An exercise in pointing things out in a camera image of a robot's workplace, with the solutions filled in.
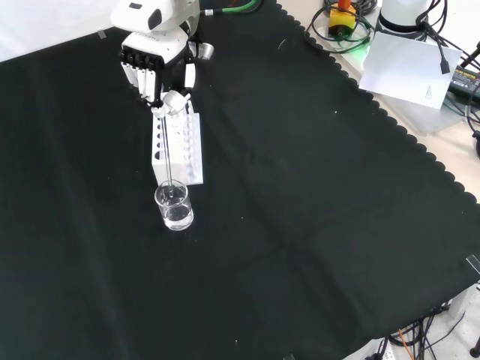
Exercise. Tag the clear tape piece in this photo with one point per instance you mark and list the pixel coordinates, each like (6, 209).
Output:
(473, 262)

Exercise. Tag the black power adapter yellow label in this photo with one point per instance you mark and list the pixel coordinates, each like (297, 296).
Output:
(465, 80)

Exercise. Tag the white test tube rack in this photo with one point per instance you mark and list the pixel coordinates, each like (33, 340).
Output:
(193, 150)

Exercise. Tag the black bench cloth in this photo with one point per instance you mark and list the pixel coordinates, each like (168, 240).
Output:
(300, 187)

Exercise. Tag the clear glass beaker with water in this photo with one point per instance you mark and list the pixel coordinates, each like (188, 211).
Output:
(176, 219)

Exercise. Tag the grey tape piece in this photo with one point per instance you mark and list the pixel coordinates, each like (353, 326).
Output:
(102, 35)

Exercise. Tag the yellow stop button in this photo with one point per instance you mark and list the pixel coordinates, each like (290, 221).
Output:
(341, 18)

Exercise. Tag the pale white board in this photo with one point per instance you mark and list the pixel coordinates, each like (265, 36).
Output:
(405, 67)

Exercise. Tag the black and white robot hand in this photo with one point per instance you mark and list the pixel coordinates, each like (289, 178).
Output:
(150, 45)

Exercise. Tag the clear glass rod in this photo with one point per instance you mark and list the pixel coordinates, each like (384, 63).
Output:
(167, 150)

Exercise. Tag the white power strip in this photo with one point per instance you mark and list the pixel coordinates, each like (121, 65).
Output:
(384, 352)

